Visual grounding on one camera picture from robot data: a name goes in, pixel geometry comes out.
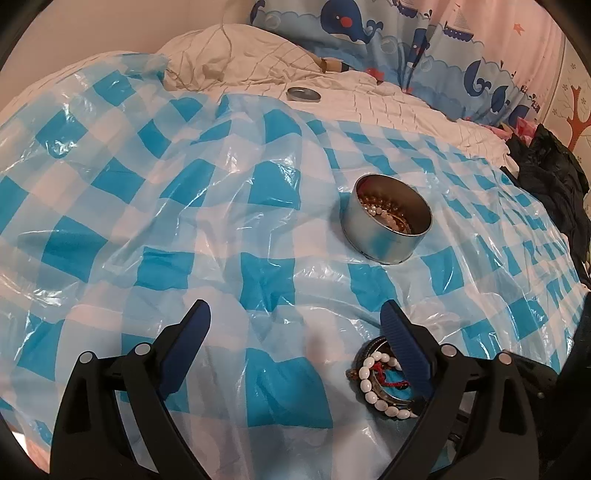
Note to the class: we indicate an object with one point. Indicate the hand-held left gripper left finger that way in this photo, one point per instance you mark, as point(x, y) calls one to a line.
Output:
point(184, 350)

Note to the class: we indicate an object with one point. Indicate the blue checked plastic sheet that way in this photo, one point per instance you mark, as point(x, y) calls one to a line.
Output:
point(184, 207)

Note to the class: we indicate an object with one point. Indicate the pink cloth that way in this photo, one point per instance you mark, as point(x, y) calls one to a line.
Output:
point(515, 131)

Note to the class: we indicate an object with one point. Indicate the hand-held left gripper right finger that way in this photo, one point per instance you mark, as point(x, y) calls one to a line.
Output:
point(406, 350)

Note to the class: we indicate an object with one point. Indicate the white striped quilt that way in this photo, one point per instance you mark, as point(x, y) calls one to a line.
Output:
point(369, 92)

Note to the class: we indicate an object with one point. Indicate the round metal tin lid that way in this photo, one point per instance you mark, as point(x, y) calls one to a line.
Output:
point(302, 94)

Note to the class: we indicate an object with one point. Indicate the beaded jewelry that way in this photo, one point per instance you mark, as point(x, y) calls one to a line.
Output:
point(392, 220)

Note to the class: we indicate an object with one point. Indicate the whale print curtain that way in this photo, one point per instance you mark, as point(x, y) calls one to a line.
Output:
point(415, 41)

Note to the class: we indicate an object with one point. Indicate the black clothing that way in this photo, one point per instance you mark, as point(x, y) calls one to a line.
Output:
point(549, 184)

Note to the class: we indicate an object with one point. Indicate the round metal tin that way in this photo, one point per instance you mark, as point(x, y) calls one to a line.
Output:
point(378, 235)

